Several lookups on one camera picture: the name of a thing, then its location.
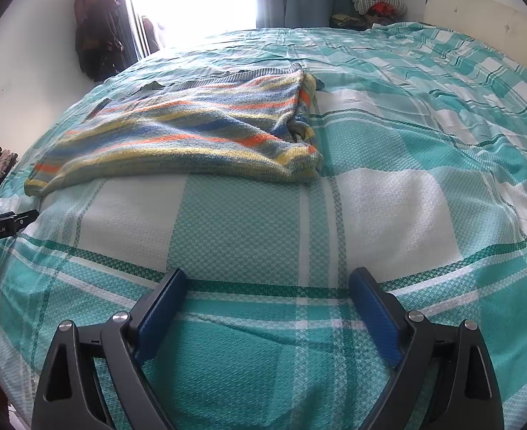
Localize striped knit sweater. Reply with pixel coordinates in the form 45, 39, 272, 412
24, 63, 324, 197

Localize dark hanging clothes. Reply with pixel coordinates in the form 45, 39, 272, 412
74, 0, 127, 82

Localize clothes pile in corner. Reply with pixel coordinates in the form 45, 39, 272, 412
330, 0, 407, 31

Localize teal checked bed cover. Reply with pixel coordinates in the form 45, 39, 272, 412
0, 22, 527, 429

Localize cream headboard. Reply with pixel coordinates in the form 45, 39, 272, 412
423, 0, 527, 68

